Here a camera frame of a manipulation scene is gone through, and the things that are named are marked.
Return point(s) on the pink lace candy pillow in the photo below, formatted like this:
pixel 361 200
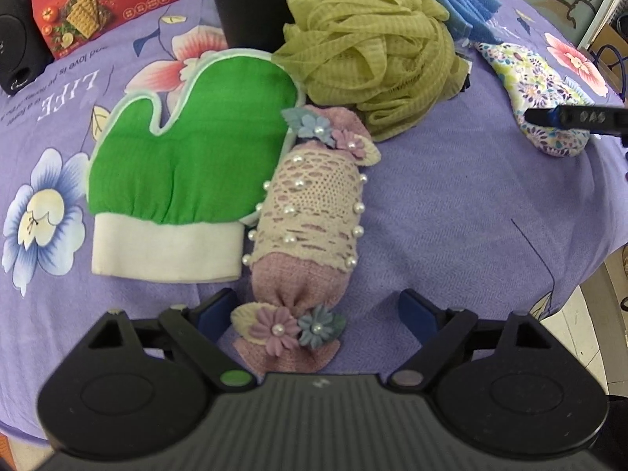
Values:
pixel 309 206

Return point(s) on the black cup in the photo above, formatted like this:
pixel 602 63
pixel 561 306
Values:
pixel 255 10

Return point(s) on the blue towel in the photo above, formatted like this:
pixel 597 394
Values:
pixel 466 5

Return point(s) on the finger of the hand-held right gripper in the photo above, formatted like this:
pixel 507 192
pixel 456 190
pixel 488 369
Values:
pixel 579 117

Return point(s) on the red cracker box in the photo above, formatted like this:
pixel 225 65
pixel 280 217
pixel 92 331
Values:
pixel 98 5

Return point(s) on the black speaker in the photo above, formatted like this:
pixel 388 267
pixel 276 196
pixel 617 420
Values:
pixel 19 44

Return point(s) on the olive green bath loofah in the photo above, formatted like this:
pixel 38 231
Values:
pixel 373 59

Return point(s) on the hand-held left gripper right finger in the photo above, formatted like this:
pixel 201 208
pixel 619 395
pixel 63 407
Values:
pixel 416 314

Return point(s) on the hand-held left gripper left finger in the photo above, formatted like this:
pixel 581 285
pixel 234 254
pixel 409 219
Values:
pixel 218 311

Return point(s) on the purple floral blanket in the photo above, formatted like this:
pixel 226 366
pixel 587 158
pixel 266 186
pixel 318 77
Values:
pixel 441 235

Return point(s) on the floral fabric pouch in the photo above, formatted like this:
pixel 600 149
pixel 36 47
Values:
pixel 520 73

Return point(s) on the green bath mitt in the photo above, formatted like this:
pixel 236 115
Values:
pixel 196 147

